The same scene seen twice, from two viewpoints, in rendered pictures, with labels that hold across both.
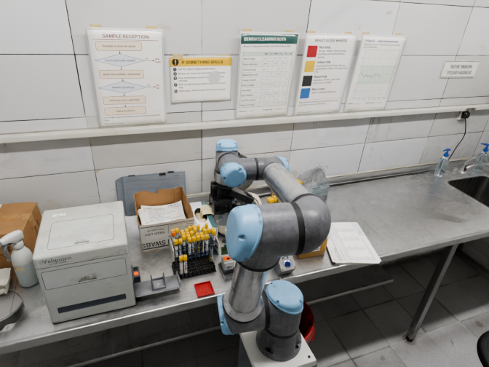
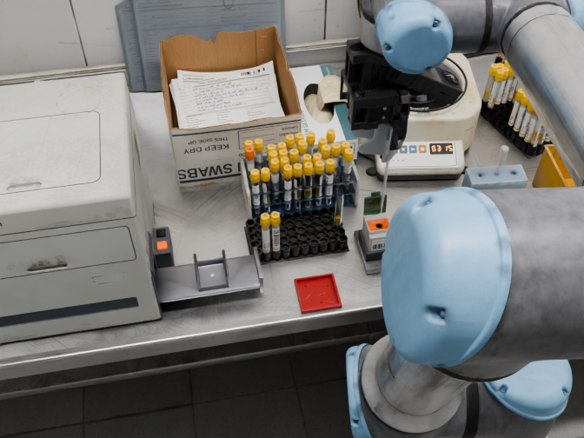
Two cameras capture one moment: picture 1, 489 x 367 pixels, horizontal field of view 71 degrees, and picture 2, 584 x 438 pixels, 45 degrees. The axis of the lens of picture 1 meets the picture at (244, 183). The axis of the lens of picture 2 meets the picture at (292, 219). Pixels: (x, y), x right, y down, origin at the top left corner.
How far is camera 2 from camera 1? 0.30 m
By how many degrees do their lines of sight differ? 21
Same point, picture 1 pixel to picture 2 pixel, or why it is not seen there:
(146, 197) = (189, 51)
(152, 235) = (201, 152)
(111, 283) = (102, 276)
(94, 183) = (66, 11)
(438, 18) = not seen: outside the picture
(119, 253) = (114, 217)
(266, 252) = (511, 355)
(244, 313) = (414, 415)
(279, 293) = not seen: hidden behind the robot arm
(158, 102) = not seen: outside the picture
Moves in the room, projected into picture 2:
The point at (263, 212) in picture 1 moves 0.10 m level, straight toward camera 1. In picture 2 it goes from (515, 232) to (502, 374)
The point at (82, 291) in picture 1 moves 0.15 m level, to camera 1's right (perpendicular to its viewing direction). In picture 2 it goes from (39, 290) to (136, 307)
